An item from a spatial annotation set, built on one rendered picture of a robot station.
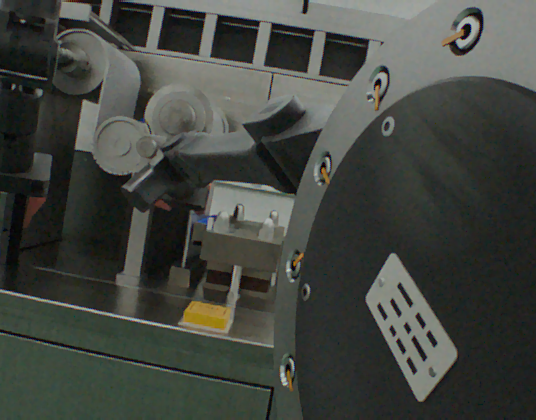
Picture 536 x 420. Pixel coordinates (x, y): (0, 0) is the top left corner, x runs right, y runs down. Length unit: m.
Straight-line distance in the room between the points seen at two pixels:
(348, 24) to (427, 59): 1.34
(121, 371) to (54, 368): 0.12
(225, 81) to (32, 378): 0.89
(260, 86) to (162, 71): 0.28
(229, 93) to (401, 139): 1.32
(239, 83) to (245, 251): 0.55
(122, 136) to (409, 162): 1.04
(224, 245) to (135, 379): 0.33
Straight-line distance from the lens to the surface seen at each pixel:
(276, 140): 0.45
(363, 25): 1.52
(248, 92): 1.47
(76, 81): 1.24
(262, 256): 1.09
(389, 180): 0.17
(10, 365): 1.04
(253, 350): 0.87
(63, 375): 1.00
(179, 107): 1.13
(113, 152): 1.18
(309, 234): 0.21
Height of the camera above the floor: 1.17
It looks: 3 degrees down
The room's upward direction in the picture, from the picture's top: 10 degrees clockwise
